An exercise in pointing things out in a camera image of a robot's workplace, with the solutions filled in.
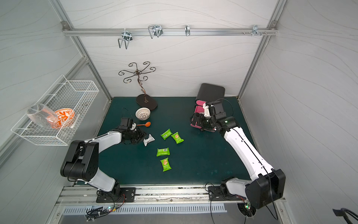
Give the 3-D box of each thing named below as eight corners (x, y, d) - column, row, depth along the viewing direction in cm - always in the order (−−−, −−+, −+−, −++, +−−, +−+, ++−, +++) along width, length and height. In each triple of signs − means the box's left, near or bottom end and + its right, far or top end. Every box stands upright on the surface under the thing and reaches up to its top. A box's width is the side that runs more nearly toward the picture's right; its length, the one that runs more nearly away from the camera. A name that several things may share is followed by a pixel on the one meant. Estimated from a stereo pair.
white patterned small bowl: (135, 120, 106) (134, 116, 103) (138, 110, 112) (136, 107, 109) (149, 120, 106) (148, 116, 103) (151, 110, 113) (150, 107, 109)
